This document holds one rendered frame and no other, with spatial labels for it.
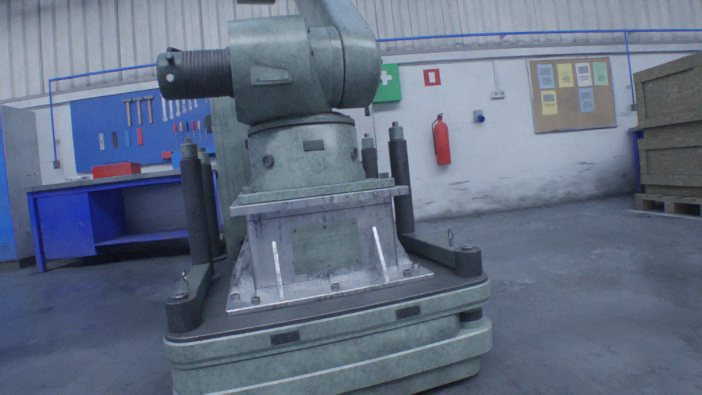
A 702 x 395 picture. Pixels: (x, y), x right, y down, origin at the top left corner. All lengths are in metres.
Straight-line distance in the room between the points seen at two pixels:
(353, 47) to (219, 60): 0.39
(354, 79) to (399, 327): 0.70
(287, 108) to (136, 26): 4.03
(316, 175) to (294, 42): 0.38
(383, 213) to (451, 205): 3.28
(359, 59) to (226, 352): 0.85
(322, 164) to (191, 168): 0.49
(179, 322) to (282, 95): 0.64
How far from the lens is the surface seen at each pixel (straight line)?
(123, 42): 4.96
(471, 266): 1.08
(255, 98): 1.01
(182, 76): 1.08
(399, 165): 1.40
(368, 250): 1.07
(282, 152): 1.05
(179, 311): 0.92
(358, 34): 1.11
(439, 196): 4.27
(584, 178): 5.25
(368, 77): 1.08
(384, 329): 0.95
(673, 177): 4.14
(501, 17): 5.03
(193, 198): 1.29
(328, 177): 1.03
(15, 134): 5.03
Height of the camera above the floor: 0.66
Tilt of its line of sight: 2 degrees down
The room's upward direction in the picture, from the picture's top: 6 degrees counter-clockwise
